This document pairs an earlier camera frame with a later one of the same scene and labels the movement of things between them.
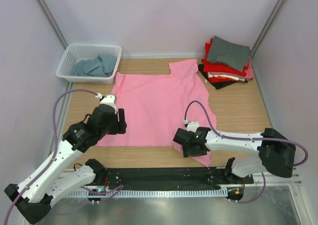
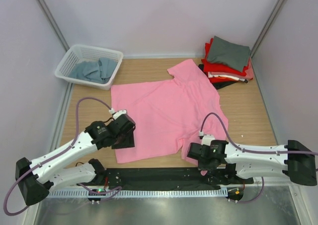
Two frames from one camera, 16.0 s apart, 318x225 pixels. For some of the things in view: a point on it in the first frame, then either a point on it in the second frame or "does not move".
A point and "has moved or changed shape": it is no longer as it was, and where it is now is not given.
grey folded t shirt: (225, 52) does not move
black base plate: (169, 178) does not move
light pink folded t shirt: (249, 71) does not move
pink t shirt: (156, 106) has moved or changed shape
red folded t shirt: (209, 66) does not move
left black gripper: (119, 126) → (128, 142)
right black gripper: (187, 152) → (202, 167)
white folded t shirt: (211, 75) does not move
